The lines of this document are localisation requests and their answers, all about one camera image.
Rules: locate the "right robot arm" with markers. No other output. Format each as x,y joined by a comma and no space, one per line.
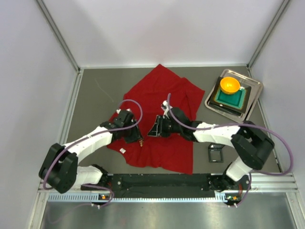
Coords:
252,145

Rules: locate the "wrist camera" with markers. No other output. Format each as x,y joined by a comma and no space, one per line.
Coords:
118,111
166,108

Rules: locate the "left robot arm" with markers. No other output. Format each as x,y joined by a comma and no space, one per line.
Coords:
60,168

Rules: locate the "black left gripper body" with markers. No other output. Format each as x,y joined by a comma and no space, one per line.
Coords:
132,133

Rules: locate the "red garment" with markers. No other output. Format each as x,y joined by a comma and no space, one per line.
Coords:
171,153

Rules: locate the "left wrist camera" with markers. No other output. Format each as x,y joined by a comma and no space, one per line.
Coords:
118,111

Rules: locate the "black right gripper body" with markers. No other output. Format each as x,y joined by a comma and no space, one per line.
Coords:
159,126

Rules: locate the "orange bowl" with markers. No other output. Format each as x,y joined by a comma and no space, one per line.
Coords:
229,85

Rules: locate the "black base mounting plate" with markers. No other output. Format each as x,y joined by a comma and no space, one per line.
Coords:
205,182

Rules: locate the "small black open box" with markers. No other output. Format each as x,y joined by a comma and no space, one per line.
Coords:
215,153

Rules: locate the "black and teal square plate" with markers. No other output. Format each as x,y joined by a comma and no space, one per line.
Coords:
237,102

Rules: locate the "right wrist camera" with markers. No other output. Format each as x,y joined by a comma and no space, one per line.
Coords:
166,108

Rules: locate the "aluminium frame rail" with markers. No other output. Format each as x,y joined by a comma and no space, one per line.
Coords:
258,182

